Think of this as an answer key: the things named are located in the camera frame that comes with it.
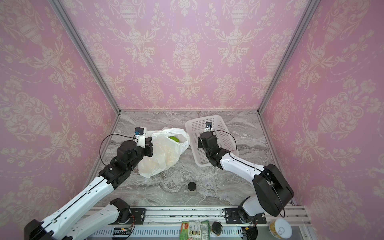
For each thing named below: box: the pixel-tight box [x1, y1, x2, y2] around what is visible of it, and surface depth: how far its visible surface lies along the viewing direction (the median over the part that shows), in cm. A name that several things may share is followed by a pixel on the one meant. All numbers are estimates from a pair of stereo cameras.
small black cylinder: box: [187, 181, 197, 192], surface depth 76 cm
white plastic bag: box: [138, 128, 190, 179], surface depth 86 cm
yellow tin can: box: [268, 218, 293, 240], surface depth 68 cm
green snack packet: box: [180, 219, 211, 240], surface depth 71 cm
